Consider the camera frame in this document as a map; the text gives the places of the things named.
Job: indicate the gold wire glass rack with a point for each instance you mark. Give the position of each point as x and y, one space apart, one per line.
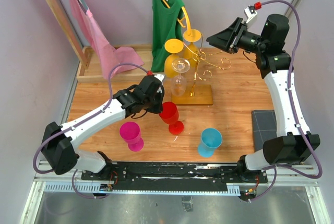
202 57

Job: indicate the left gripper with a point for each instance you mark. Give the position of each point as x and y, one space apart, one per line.
158 108

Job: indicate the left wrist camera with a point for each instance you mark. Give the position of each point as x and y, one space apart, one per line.
159 76

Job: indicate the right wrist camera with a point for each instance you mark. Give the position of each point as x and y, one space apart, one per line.
251 11

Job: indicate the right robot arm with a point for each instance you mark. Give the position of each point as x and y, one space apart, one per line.
294 142

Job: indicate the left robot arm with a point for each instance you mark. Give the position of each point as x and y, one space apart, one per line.
61 142

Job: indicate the magenta goblet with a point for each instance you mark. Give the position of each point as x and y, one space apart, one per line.
130 133

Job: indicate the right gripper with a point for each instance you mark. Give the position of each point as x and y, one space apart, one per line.
228 39

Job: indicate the clear wine glass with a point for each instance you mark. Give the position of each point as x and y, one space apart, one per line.
179 82

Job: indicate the yellow goblet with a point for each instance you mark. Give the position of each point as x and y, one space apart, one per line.
191 36
173 47

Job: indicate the yellow clothes hanger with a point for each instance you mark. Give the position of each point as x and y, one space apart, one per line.
182 12

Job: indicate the black mounting rail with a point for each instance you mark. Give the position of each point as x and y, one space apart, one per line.
169 177

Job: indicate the dark grey checked cloth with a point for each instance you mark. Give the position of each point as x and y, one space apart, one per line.
264 127

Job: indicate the blue goblet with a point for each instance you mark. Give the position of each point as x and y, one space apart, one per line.
210 140

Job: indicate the red goblet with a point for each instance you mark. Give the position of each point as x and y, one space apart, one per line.
170 116

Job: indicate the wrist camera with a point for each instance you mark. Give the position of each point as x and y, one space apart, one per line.
251 11
159 76

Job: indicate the wooden rack base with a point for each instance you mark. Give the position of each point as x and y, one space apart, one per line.
202 95

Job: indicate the wooden clothes stand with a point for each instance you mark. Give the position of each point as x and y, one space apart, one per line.
89 70

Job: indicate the pink cloth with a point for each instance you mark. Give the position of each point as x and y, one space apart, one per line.
120 60

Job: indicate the green tank top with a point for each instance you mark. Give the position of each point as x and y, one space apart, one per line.
165 27

